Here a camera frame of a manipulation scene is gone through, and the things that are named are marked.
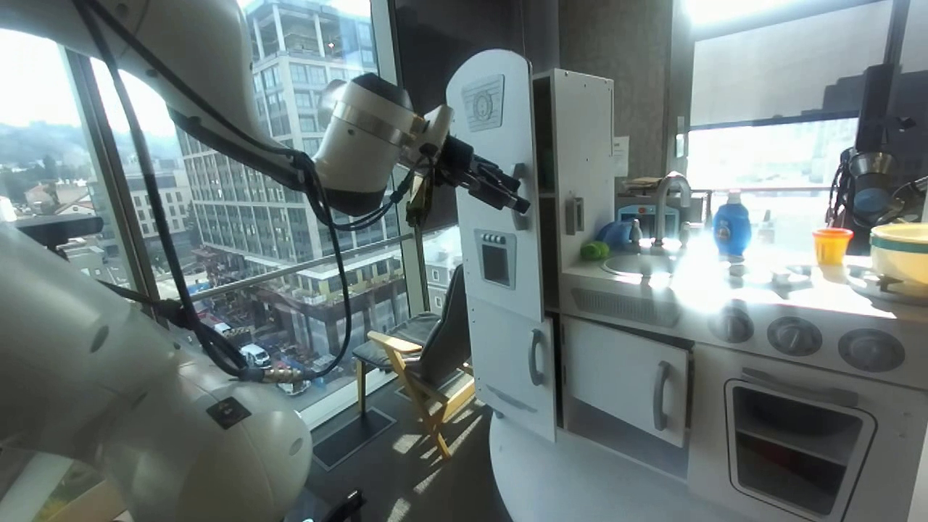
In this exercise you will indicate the orange cup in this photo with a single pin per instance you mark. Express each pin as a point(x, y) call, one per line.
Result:
point(833, 248)

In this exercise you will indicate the tall white refrigerator door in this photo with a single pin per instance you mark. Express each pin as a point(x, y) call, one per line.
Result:
point(489, 145)

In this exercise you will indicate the grey stove knob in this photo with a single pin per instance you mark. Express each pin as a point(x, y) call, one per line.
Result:
point(739, 322)
point(795, 334)
point(874, 349)

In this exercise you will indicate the blue bottle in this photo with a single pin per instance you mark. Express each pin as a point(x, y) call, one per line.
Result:
point(732, 231)

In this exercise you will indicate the cream bowl with green stripe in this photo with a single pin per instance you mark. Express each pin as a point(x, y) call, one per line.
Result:
point(904, 257)

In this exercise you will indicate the black camera on stand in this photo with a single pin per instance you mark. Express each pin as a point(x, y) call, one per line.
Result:
point(59, 228)

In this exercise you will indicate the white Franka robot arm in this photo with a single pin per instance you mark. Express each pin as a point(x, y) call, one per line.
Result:
point(147, 423)

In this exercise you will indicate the rectangular floor vent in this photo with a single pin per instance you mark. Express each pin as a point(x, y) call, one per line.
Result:
point(349, 439)

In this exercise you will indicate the blue toy item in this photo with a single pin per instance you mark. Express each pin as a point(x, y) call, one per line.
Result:
point(620, 235)

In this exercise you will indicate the green toy lime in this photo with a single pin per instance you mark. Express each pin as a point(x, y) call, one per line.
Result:
point(595, 251)

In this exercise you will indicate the white cupboard door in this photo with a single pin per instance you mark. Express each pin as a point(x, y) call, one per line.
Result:
point(620, 378)

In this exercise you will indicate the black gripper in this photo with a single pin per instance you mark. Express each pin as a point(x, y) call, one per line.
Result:
point(465, 170)

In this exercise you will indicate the white toy kitchen unit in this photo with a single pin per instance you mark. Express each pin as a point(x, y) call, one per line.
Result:
point(592, 126)

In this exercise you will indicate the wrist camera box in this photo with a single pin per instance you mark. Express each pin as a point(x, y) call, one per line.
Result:
point(421, 197)

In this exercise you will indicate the short white refrigerator door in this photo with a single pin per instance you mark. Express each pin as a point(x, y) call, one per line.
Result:
point(508, 373)

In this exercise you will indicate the black tripod foot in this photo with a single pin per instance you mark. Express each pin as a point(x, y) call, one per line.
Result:
point(346, 505)

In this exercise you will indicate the small grey toy utensil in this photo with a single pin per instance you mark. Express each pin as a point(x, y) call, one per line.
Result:
point(791, 281)

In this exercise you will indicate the grey toy faucet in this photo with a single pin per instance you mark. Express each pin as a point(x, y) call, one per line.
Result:
point(661, 207)

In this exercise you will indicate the wooden folding chair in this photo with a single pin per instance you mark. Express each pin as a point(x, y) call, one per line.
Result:
point(439, 349)

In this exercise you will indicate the white oven door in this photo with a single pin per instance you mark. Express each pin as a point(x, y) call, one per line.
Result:
point(803, 451)

